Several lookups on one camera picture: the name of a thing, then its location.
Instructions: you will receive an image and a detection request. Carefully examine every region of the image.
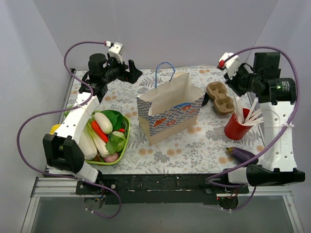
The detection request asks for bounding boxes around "blue checkered paper bag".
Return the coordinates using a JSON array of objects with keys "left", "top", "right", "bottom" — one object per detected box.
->
[{"left": 137, "top": 72, "right": 205, "bottom": 145}]

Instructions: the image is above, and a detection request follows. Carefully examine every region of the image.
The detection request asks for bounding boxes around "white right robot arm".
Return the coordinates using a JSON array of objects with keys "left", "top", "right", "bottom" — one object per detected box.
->
[{"left": 220, "top": 52, "right": 305, "bottom": 193}]

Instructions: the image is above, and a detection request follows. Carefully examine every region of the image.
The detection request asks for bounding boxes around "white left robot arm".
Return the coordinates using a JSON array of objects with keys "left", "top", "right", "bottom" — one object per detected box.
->
[{"left": 43, "top": 52, "right": 142, "bottom": 194}]

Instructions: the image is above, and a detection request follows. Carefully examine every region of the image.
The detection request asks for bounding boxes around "green leafy vegetable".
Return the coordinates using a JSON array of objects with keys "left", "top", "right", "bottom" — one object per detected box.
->
[{"left": 101, "top": 110, "right": 123, "bottom": 131}]

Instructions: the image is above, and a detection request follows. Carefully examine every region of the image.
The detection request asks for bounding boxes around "white radish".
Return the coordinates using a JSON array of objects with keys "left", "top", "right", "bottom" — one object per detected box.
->
[
  {"left": 94, "top": 112, "right": 113, "bottom": 134},
  {"left": 78, "top": 125, "right": 97, "bottom": 160}
]

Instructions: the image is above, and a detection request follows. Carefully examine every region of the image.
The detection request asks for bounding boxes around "brown cardboard cup carrier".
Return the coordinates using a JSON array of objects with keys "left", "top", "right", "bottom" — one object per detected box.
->
[{"left": 206, "top": 82, "right": 235, "bottom": 115}]

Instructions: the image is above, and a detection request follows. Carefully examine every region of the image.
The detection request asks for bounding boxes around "green vegetable basket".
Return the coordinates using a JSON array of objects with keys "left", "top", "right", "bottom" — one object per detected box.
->
[{"left": 79, "top": 110, "right": 131, "bottom": 165}]

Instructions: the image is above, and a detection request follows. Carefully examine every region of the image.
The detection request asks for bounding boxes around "floral table mat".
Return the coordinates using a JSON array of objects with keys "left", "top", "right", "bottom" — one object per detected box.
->
[{"left": 48, "top": 67, "right": 273, "bottom": 175}]

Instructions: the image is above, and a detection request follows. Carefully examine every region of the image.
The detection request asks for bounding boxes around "red chili pepper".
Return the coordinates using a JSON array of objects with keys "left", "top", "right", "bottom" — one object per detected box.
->
[{"left": 91, "top": 120, "right": 109, "bottom": 143}]

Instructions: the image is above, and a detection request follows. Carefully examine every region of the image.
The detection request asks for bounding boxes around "green cabbage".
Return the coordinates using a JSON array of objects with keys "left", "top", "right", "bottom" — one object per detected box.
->
[{"left": 105, "top": 131, "right": 126, "bottom": 154}]

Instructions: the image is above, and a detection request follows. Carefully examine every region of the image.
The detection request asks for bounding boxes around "red plastic cup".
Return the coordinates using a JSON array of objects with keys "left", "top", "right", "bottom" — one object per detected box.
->
[{"left": 224, "top": 113, "right": 252, "bottom": 140}]

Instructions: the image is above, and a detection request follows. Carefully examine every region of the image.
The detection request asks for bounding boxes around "yellow corn toy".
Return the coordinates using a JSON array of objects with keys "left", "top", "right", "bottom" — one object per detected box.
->
[{"left": 50, "top": 124, "right": 61, "bottom": 135}]

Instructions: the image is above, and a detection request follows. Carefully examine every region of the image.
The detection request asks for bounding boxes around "pink onion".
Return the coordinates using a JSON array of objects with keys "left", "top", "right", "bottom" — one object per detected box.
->
[{"left": 104, "top": 152, "right": 119, "bottom": 163}]

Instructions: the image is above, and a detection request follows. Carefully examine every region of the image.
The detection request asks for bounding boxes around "purple eggplant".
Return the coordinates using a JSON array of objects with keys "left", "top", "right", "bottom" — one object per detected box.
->
[{"left": 226, "top": 147, "right": 255, "bottom": 164}]

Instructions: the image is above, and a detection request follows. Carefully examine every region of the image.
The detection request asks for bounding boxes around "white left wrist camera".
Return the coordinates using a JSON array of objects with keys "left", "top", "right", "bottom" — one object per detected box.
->
[{"left": 105, "top": 41, "right": 125, "bottom": 64}]

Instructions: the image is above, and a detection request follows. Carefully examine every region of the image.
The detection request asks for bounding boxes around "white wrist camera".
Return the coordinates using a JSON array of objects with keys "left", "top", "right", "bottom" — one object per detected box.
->
[
  {"left": 105, "top": 41, "right": 125, "bottom": 64},
  {"left": 217, "top": 52, "right": 241, "bottom": 80}
]

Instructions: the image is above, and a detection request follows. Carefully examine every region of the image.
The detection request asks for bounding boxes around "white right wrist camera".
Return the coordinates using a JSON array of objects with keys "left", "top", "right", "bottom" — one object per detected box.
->
[{"left": 217, "top": 52, "right": 241, "bottom": 80}]

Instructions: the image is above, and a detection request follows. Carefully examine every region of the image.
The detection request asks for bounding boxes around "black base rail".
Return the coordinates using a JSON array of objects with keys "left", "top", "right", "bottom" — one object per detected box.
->
[{"left": 75, "top": 173, "right": 248, "bottom": 207}]

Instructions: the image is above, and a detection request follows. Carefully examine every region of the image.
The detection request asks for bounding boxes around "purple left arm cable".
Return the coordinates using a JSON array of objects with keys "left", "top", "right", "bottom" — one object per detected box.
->
[{"left": 16, "top": 41, "right": 122, "bottom": 219}]

